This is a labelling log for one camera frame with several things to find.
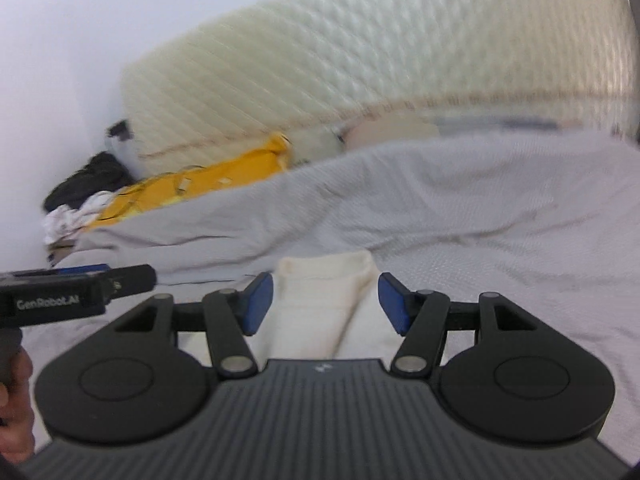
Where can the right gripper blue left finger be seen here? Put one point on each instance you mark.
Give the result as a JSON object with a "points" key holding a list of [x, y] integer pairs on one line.
{"points": [[230, 316]]}

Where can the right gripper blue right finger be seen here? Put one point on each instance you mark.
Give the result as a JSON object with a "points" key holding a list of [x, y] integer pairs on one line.
{"points": [[420, 318]]}

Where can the white sweater with blue stripes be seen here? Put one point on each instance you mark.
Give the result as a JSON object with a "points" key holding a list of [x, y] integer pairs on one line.
{"points": [[325, 308]]}

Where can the black clothes pile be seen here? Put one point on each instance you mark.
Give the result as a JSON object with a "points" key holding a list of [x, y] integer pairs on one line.
{"points": [[101, 173]]}

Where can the left hand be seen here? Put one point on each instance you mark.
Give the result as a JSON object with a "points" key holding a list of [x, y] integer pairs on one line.
{"points": [[17, 440]]}

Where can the brown cardboard box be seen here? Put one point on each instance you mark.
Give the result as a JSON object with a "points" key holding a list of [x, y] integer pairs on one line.
{"points": [[59, 250]]}

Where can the white crumpled cloth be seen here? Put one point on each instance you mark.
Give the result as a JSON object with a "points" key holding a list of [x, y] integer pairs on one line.
{"points": [[65, 222]]}

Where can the grey bed cover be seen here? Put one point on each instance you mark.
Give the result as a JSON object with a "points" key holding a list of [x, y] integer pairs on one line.
{"points": [[549, 220]]}

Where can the yellow garment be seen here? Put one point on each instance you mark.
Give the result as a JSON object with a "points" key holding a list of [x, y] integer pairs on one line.
{"points": [[255, 165]]}

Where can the pink pillow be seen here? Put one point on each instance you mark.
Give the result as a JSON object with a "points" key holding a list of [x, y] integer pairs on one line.
{"points": [[388, 128]]}

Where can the cream quilted headboard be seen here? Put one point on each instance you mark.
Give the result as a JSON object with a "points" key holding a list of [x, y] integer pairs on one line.
{"points": [[308, 66]]}

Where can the black wall socket left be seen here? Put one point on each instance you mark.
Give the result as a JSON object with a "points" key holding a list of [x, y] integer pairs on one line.
{"points": [[120, 131]]}

